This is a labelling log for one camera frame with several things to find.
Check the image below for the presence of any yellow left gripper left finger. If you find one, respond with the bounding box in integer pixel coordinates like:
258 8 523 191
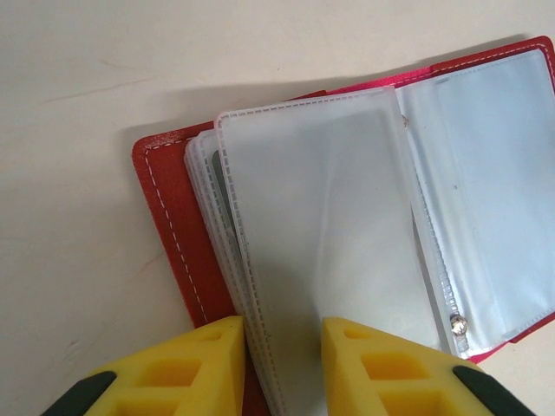
45 315 247 416

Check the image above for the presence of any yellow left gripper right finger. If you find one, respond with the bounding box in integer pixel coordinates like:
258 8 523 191
321 315 511 416

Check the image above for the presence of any red leather card holder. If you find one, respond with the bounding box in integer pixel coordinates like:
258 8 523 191
131 34 555 416

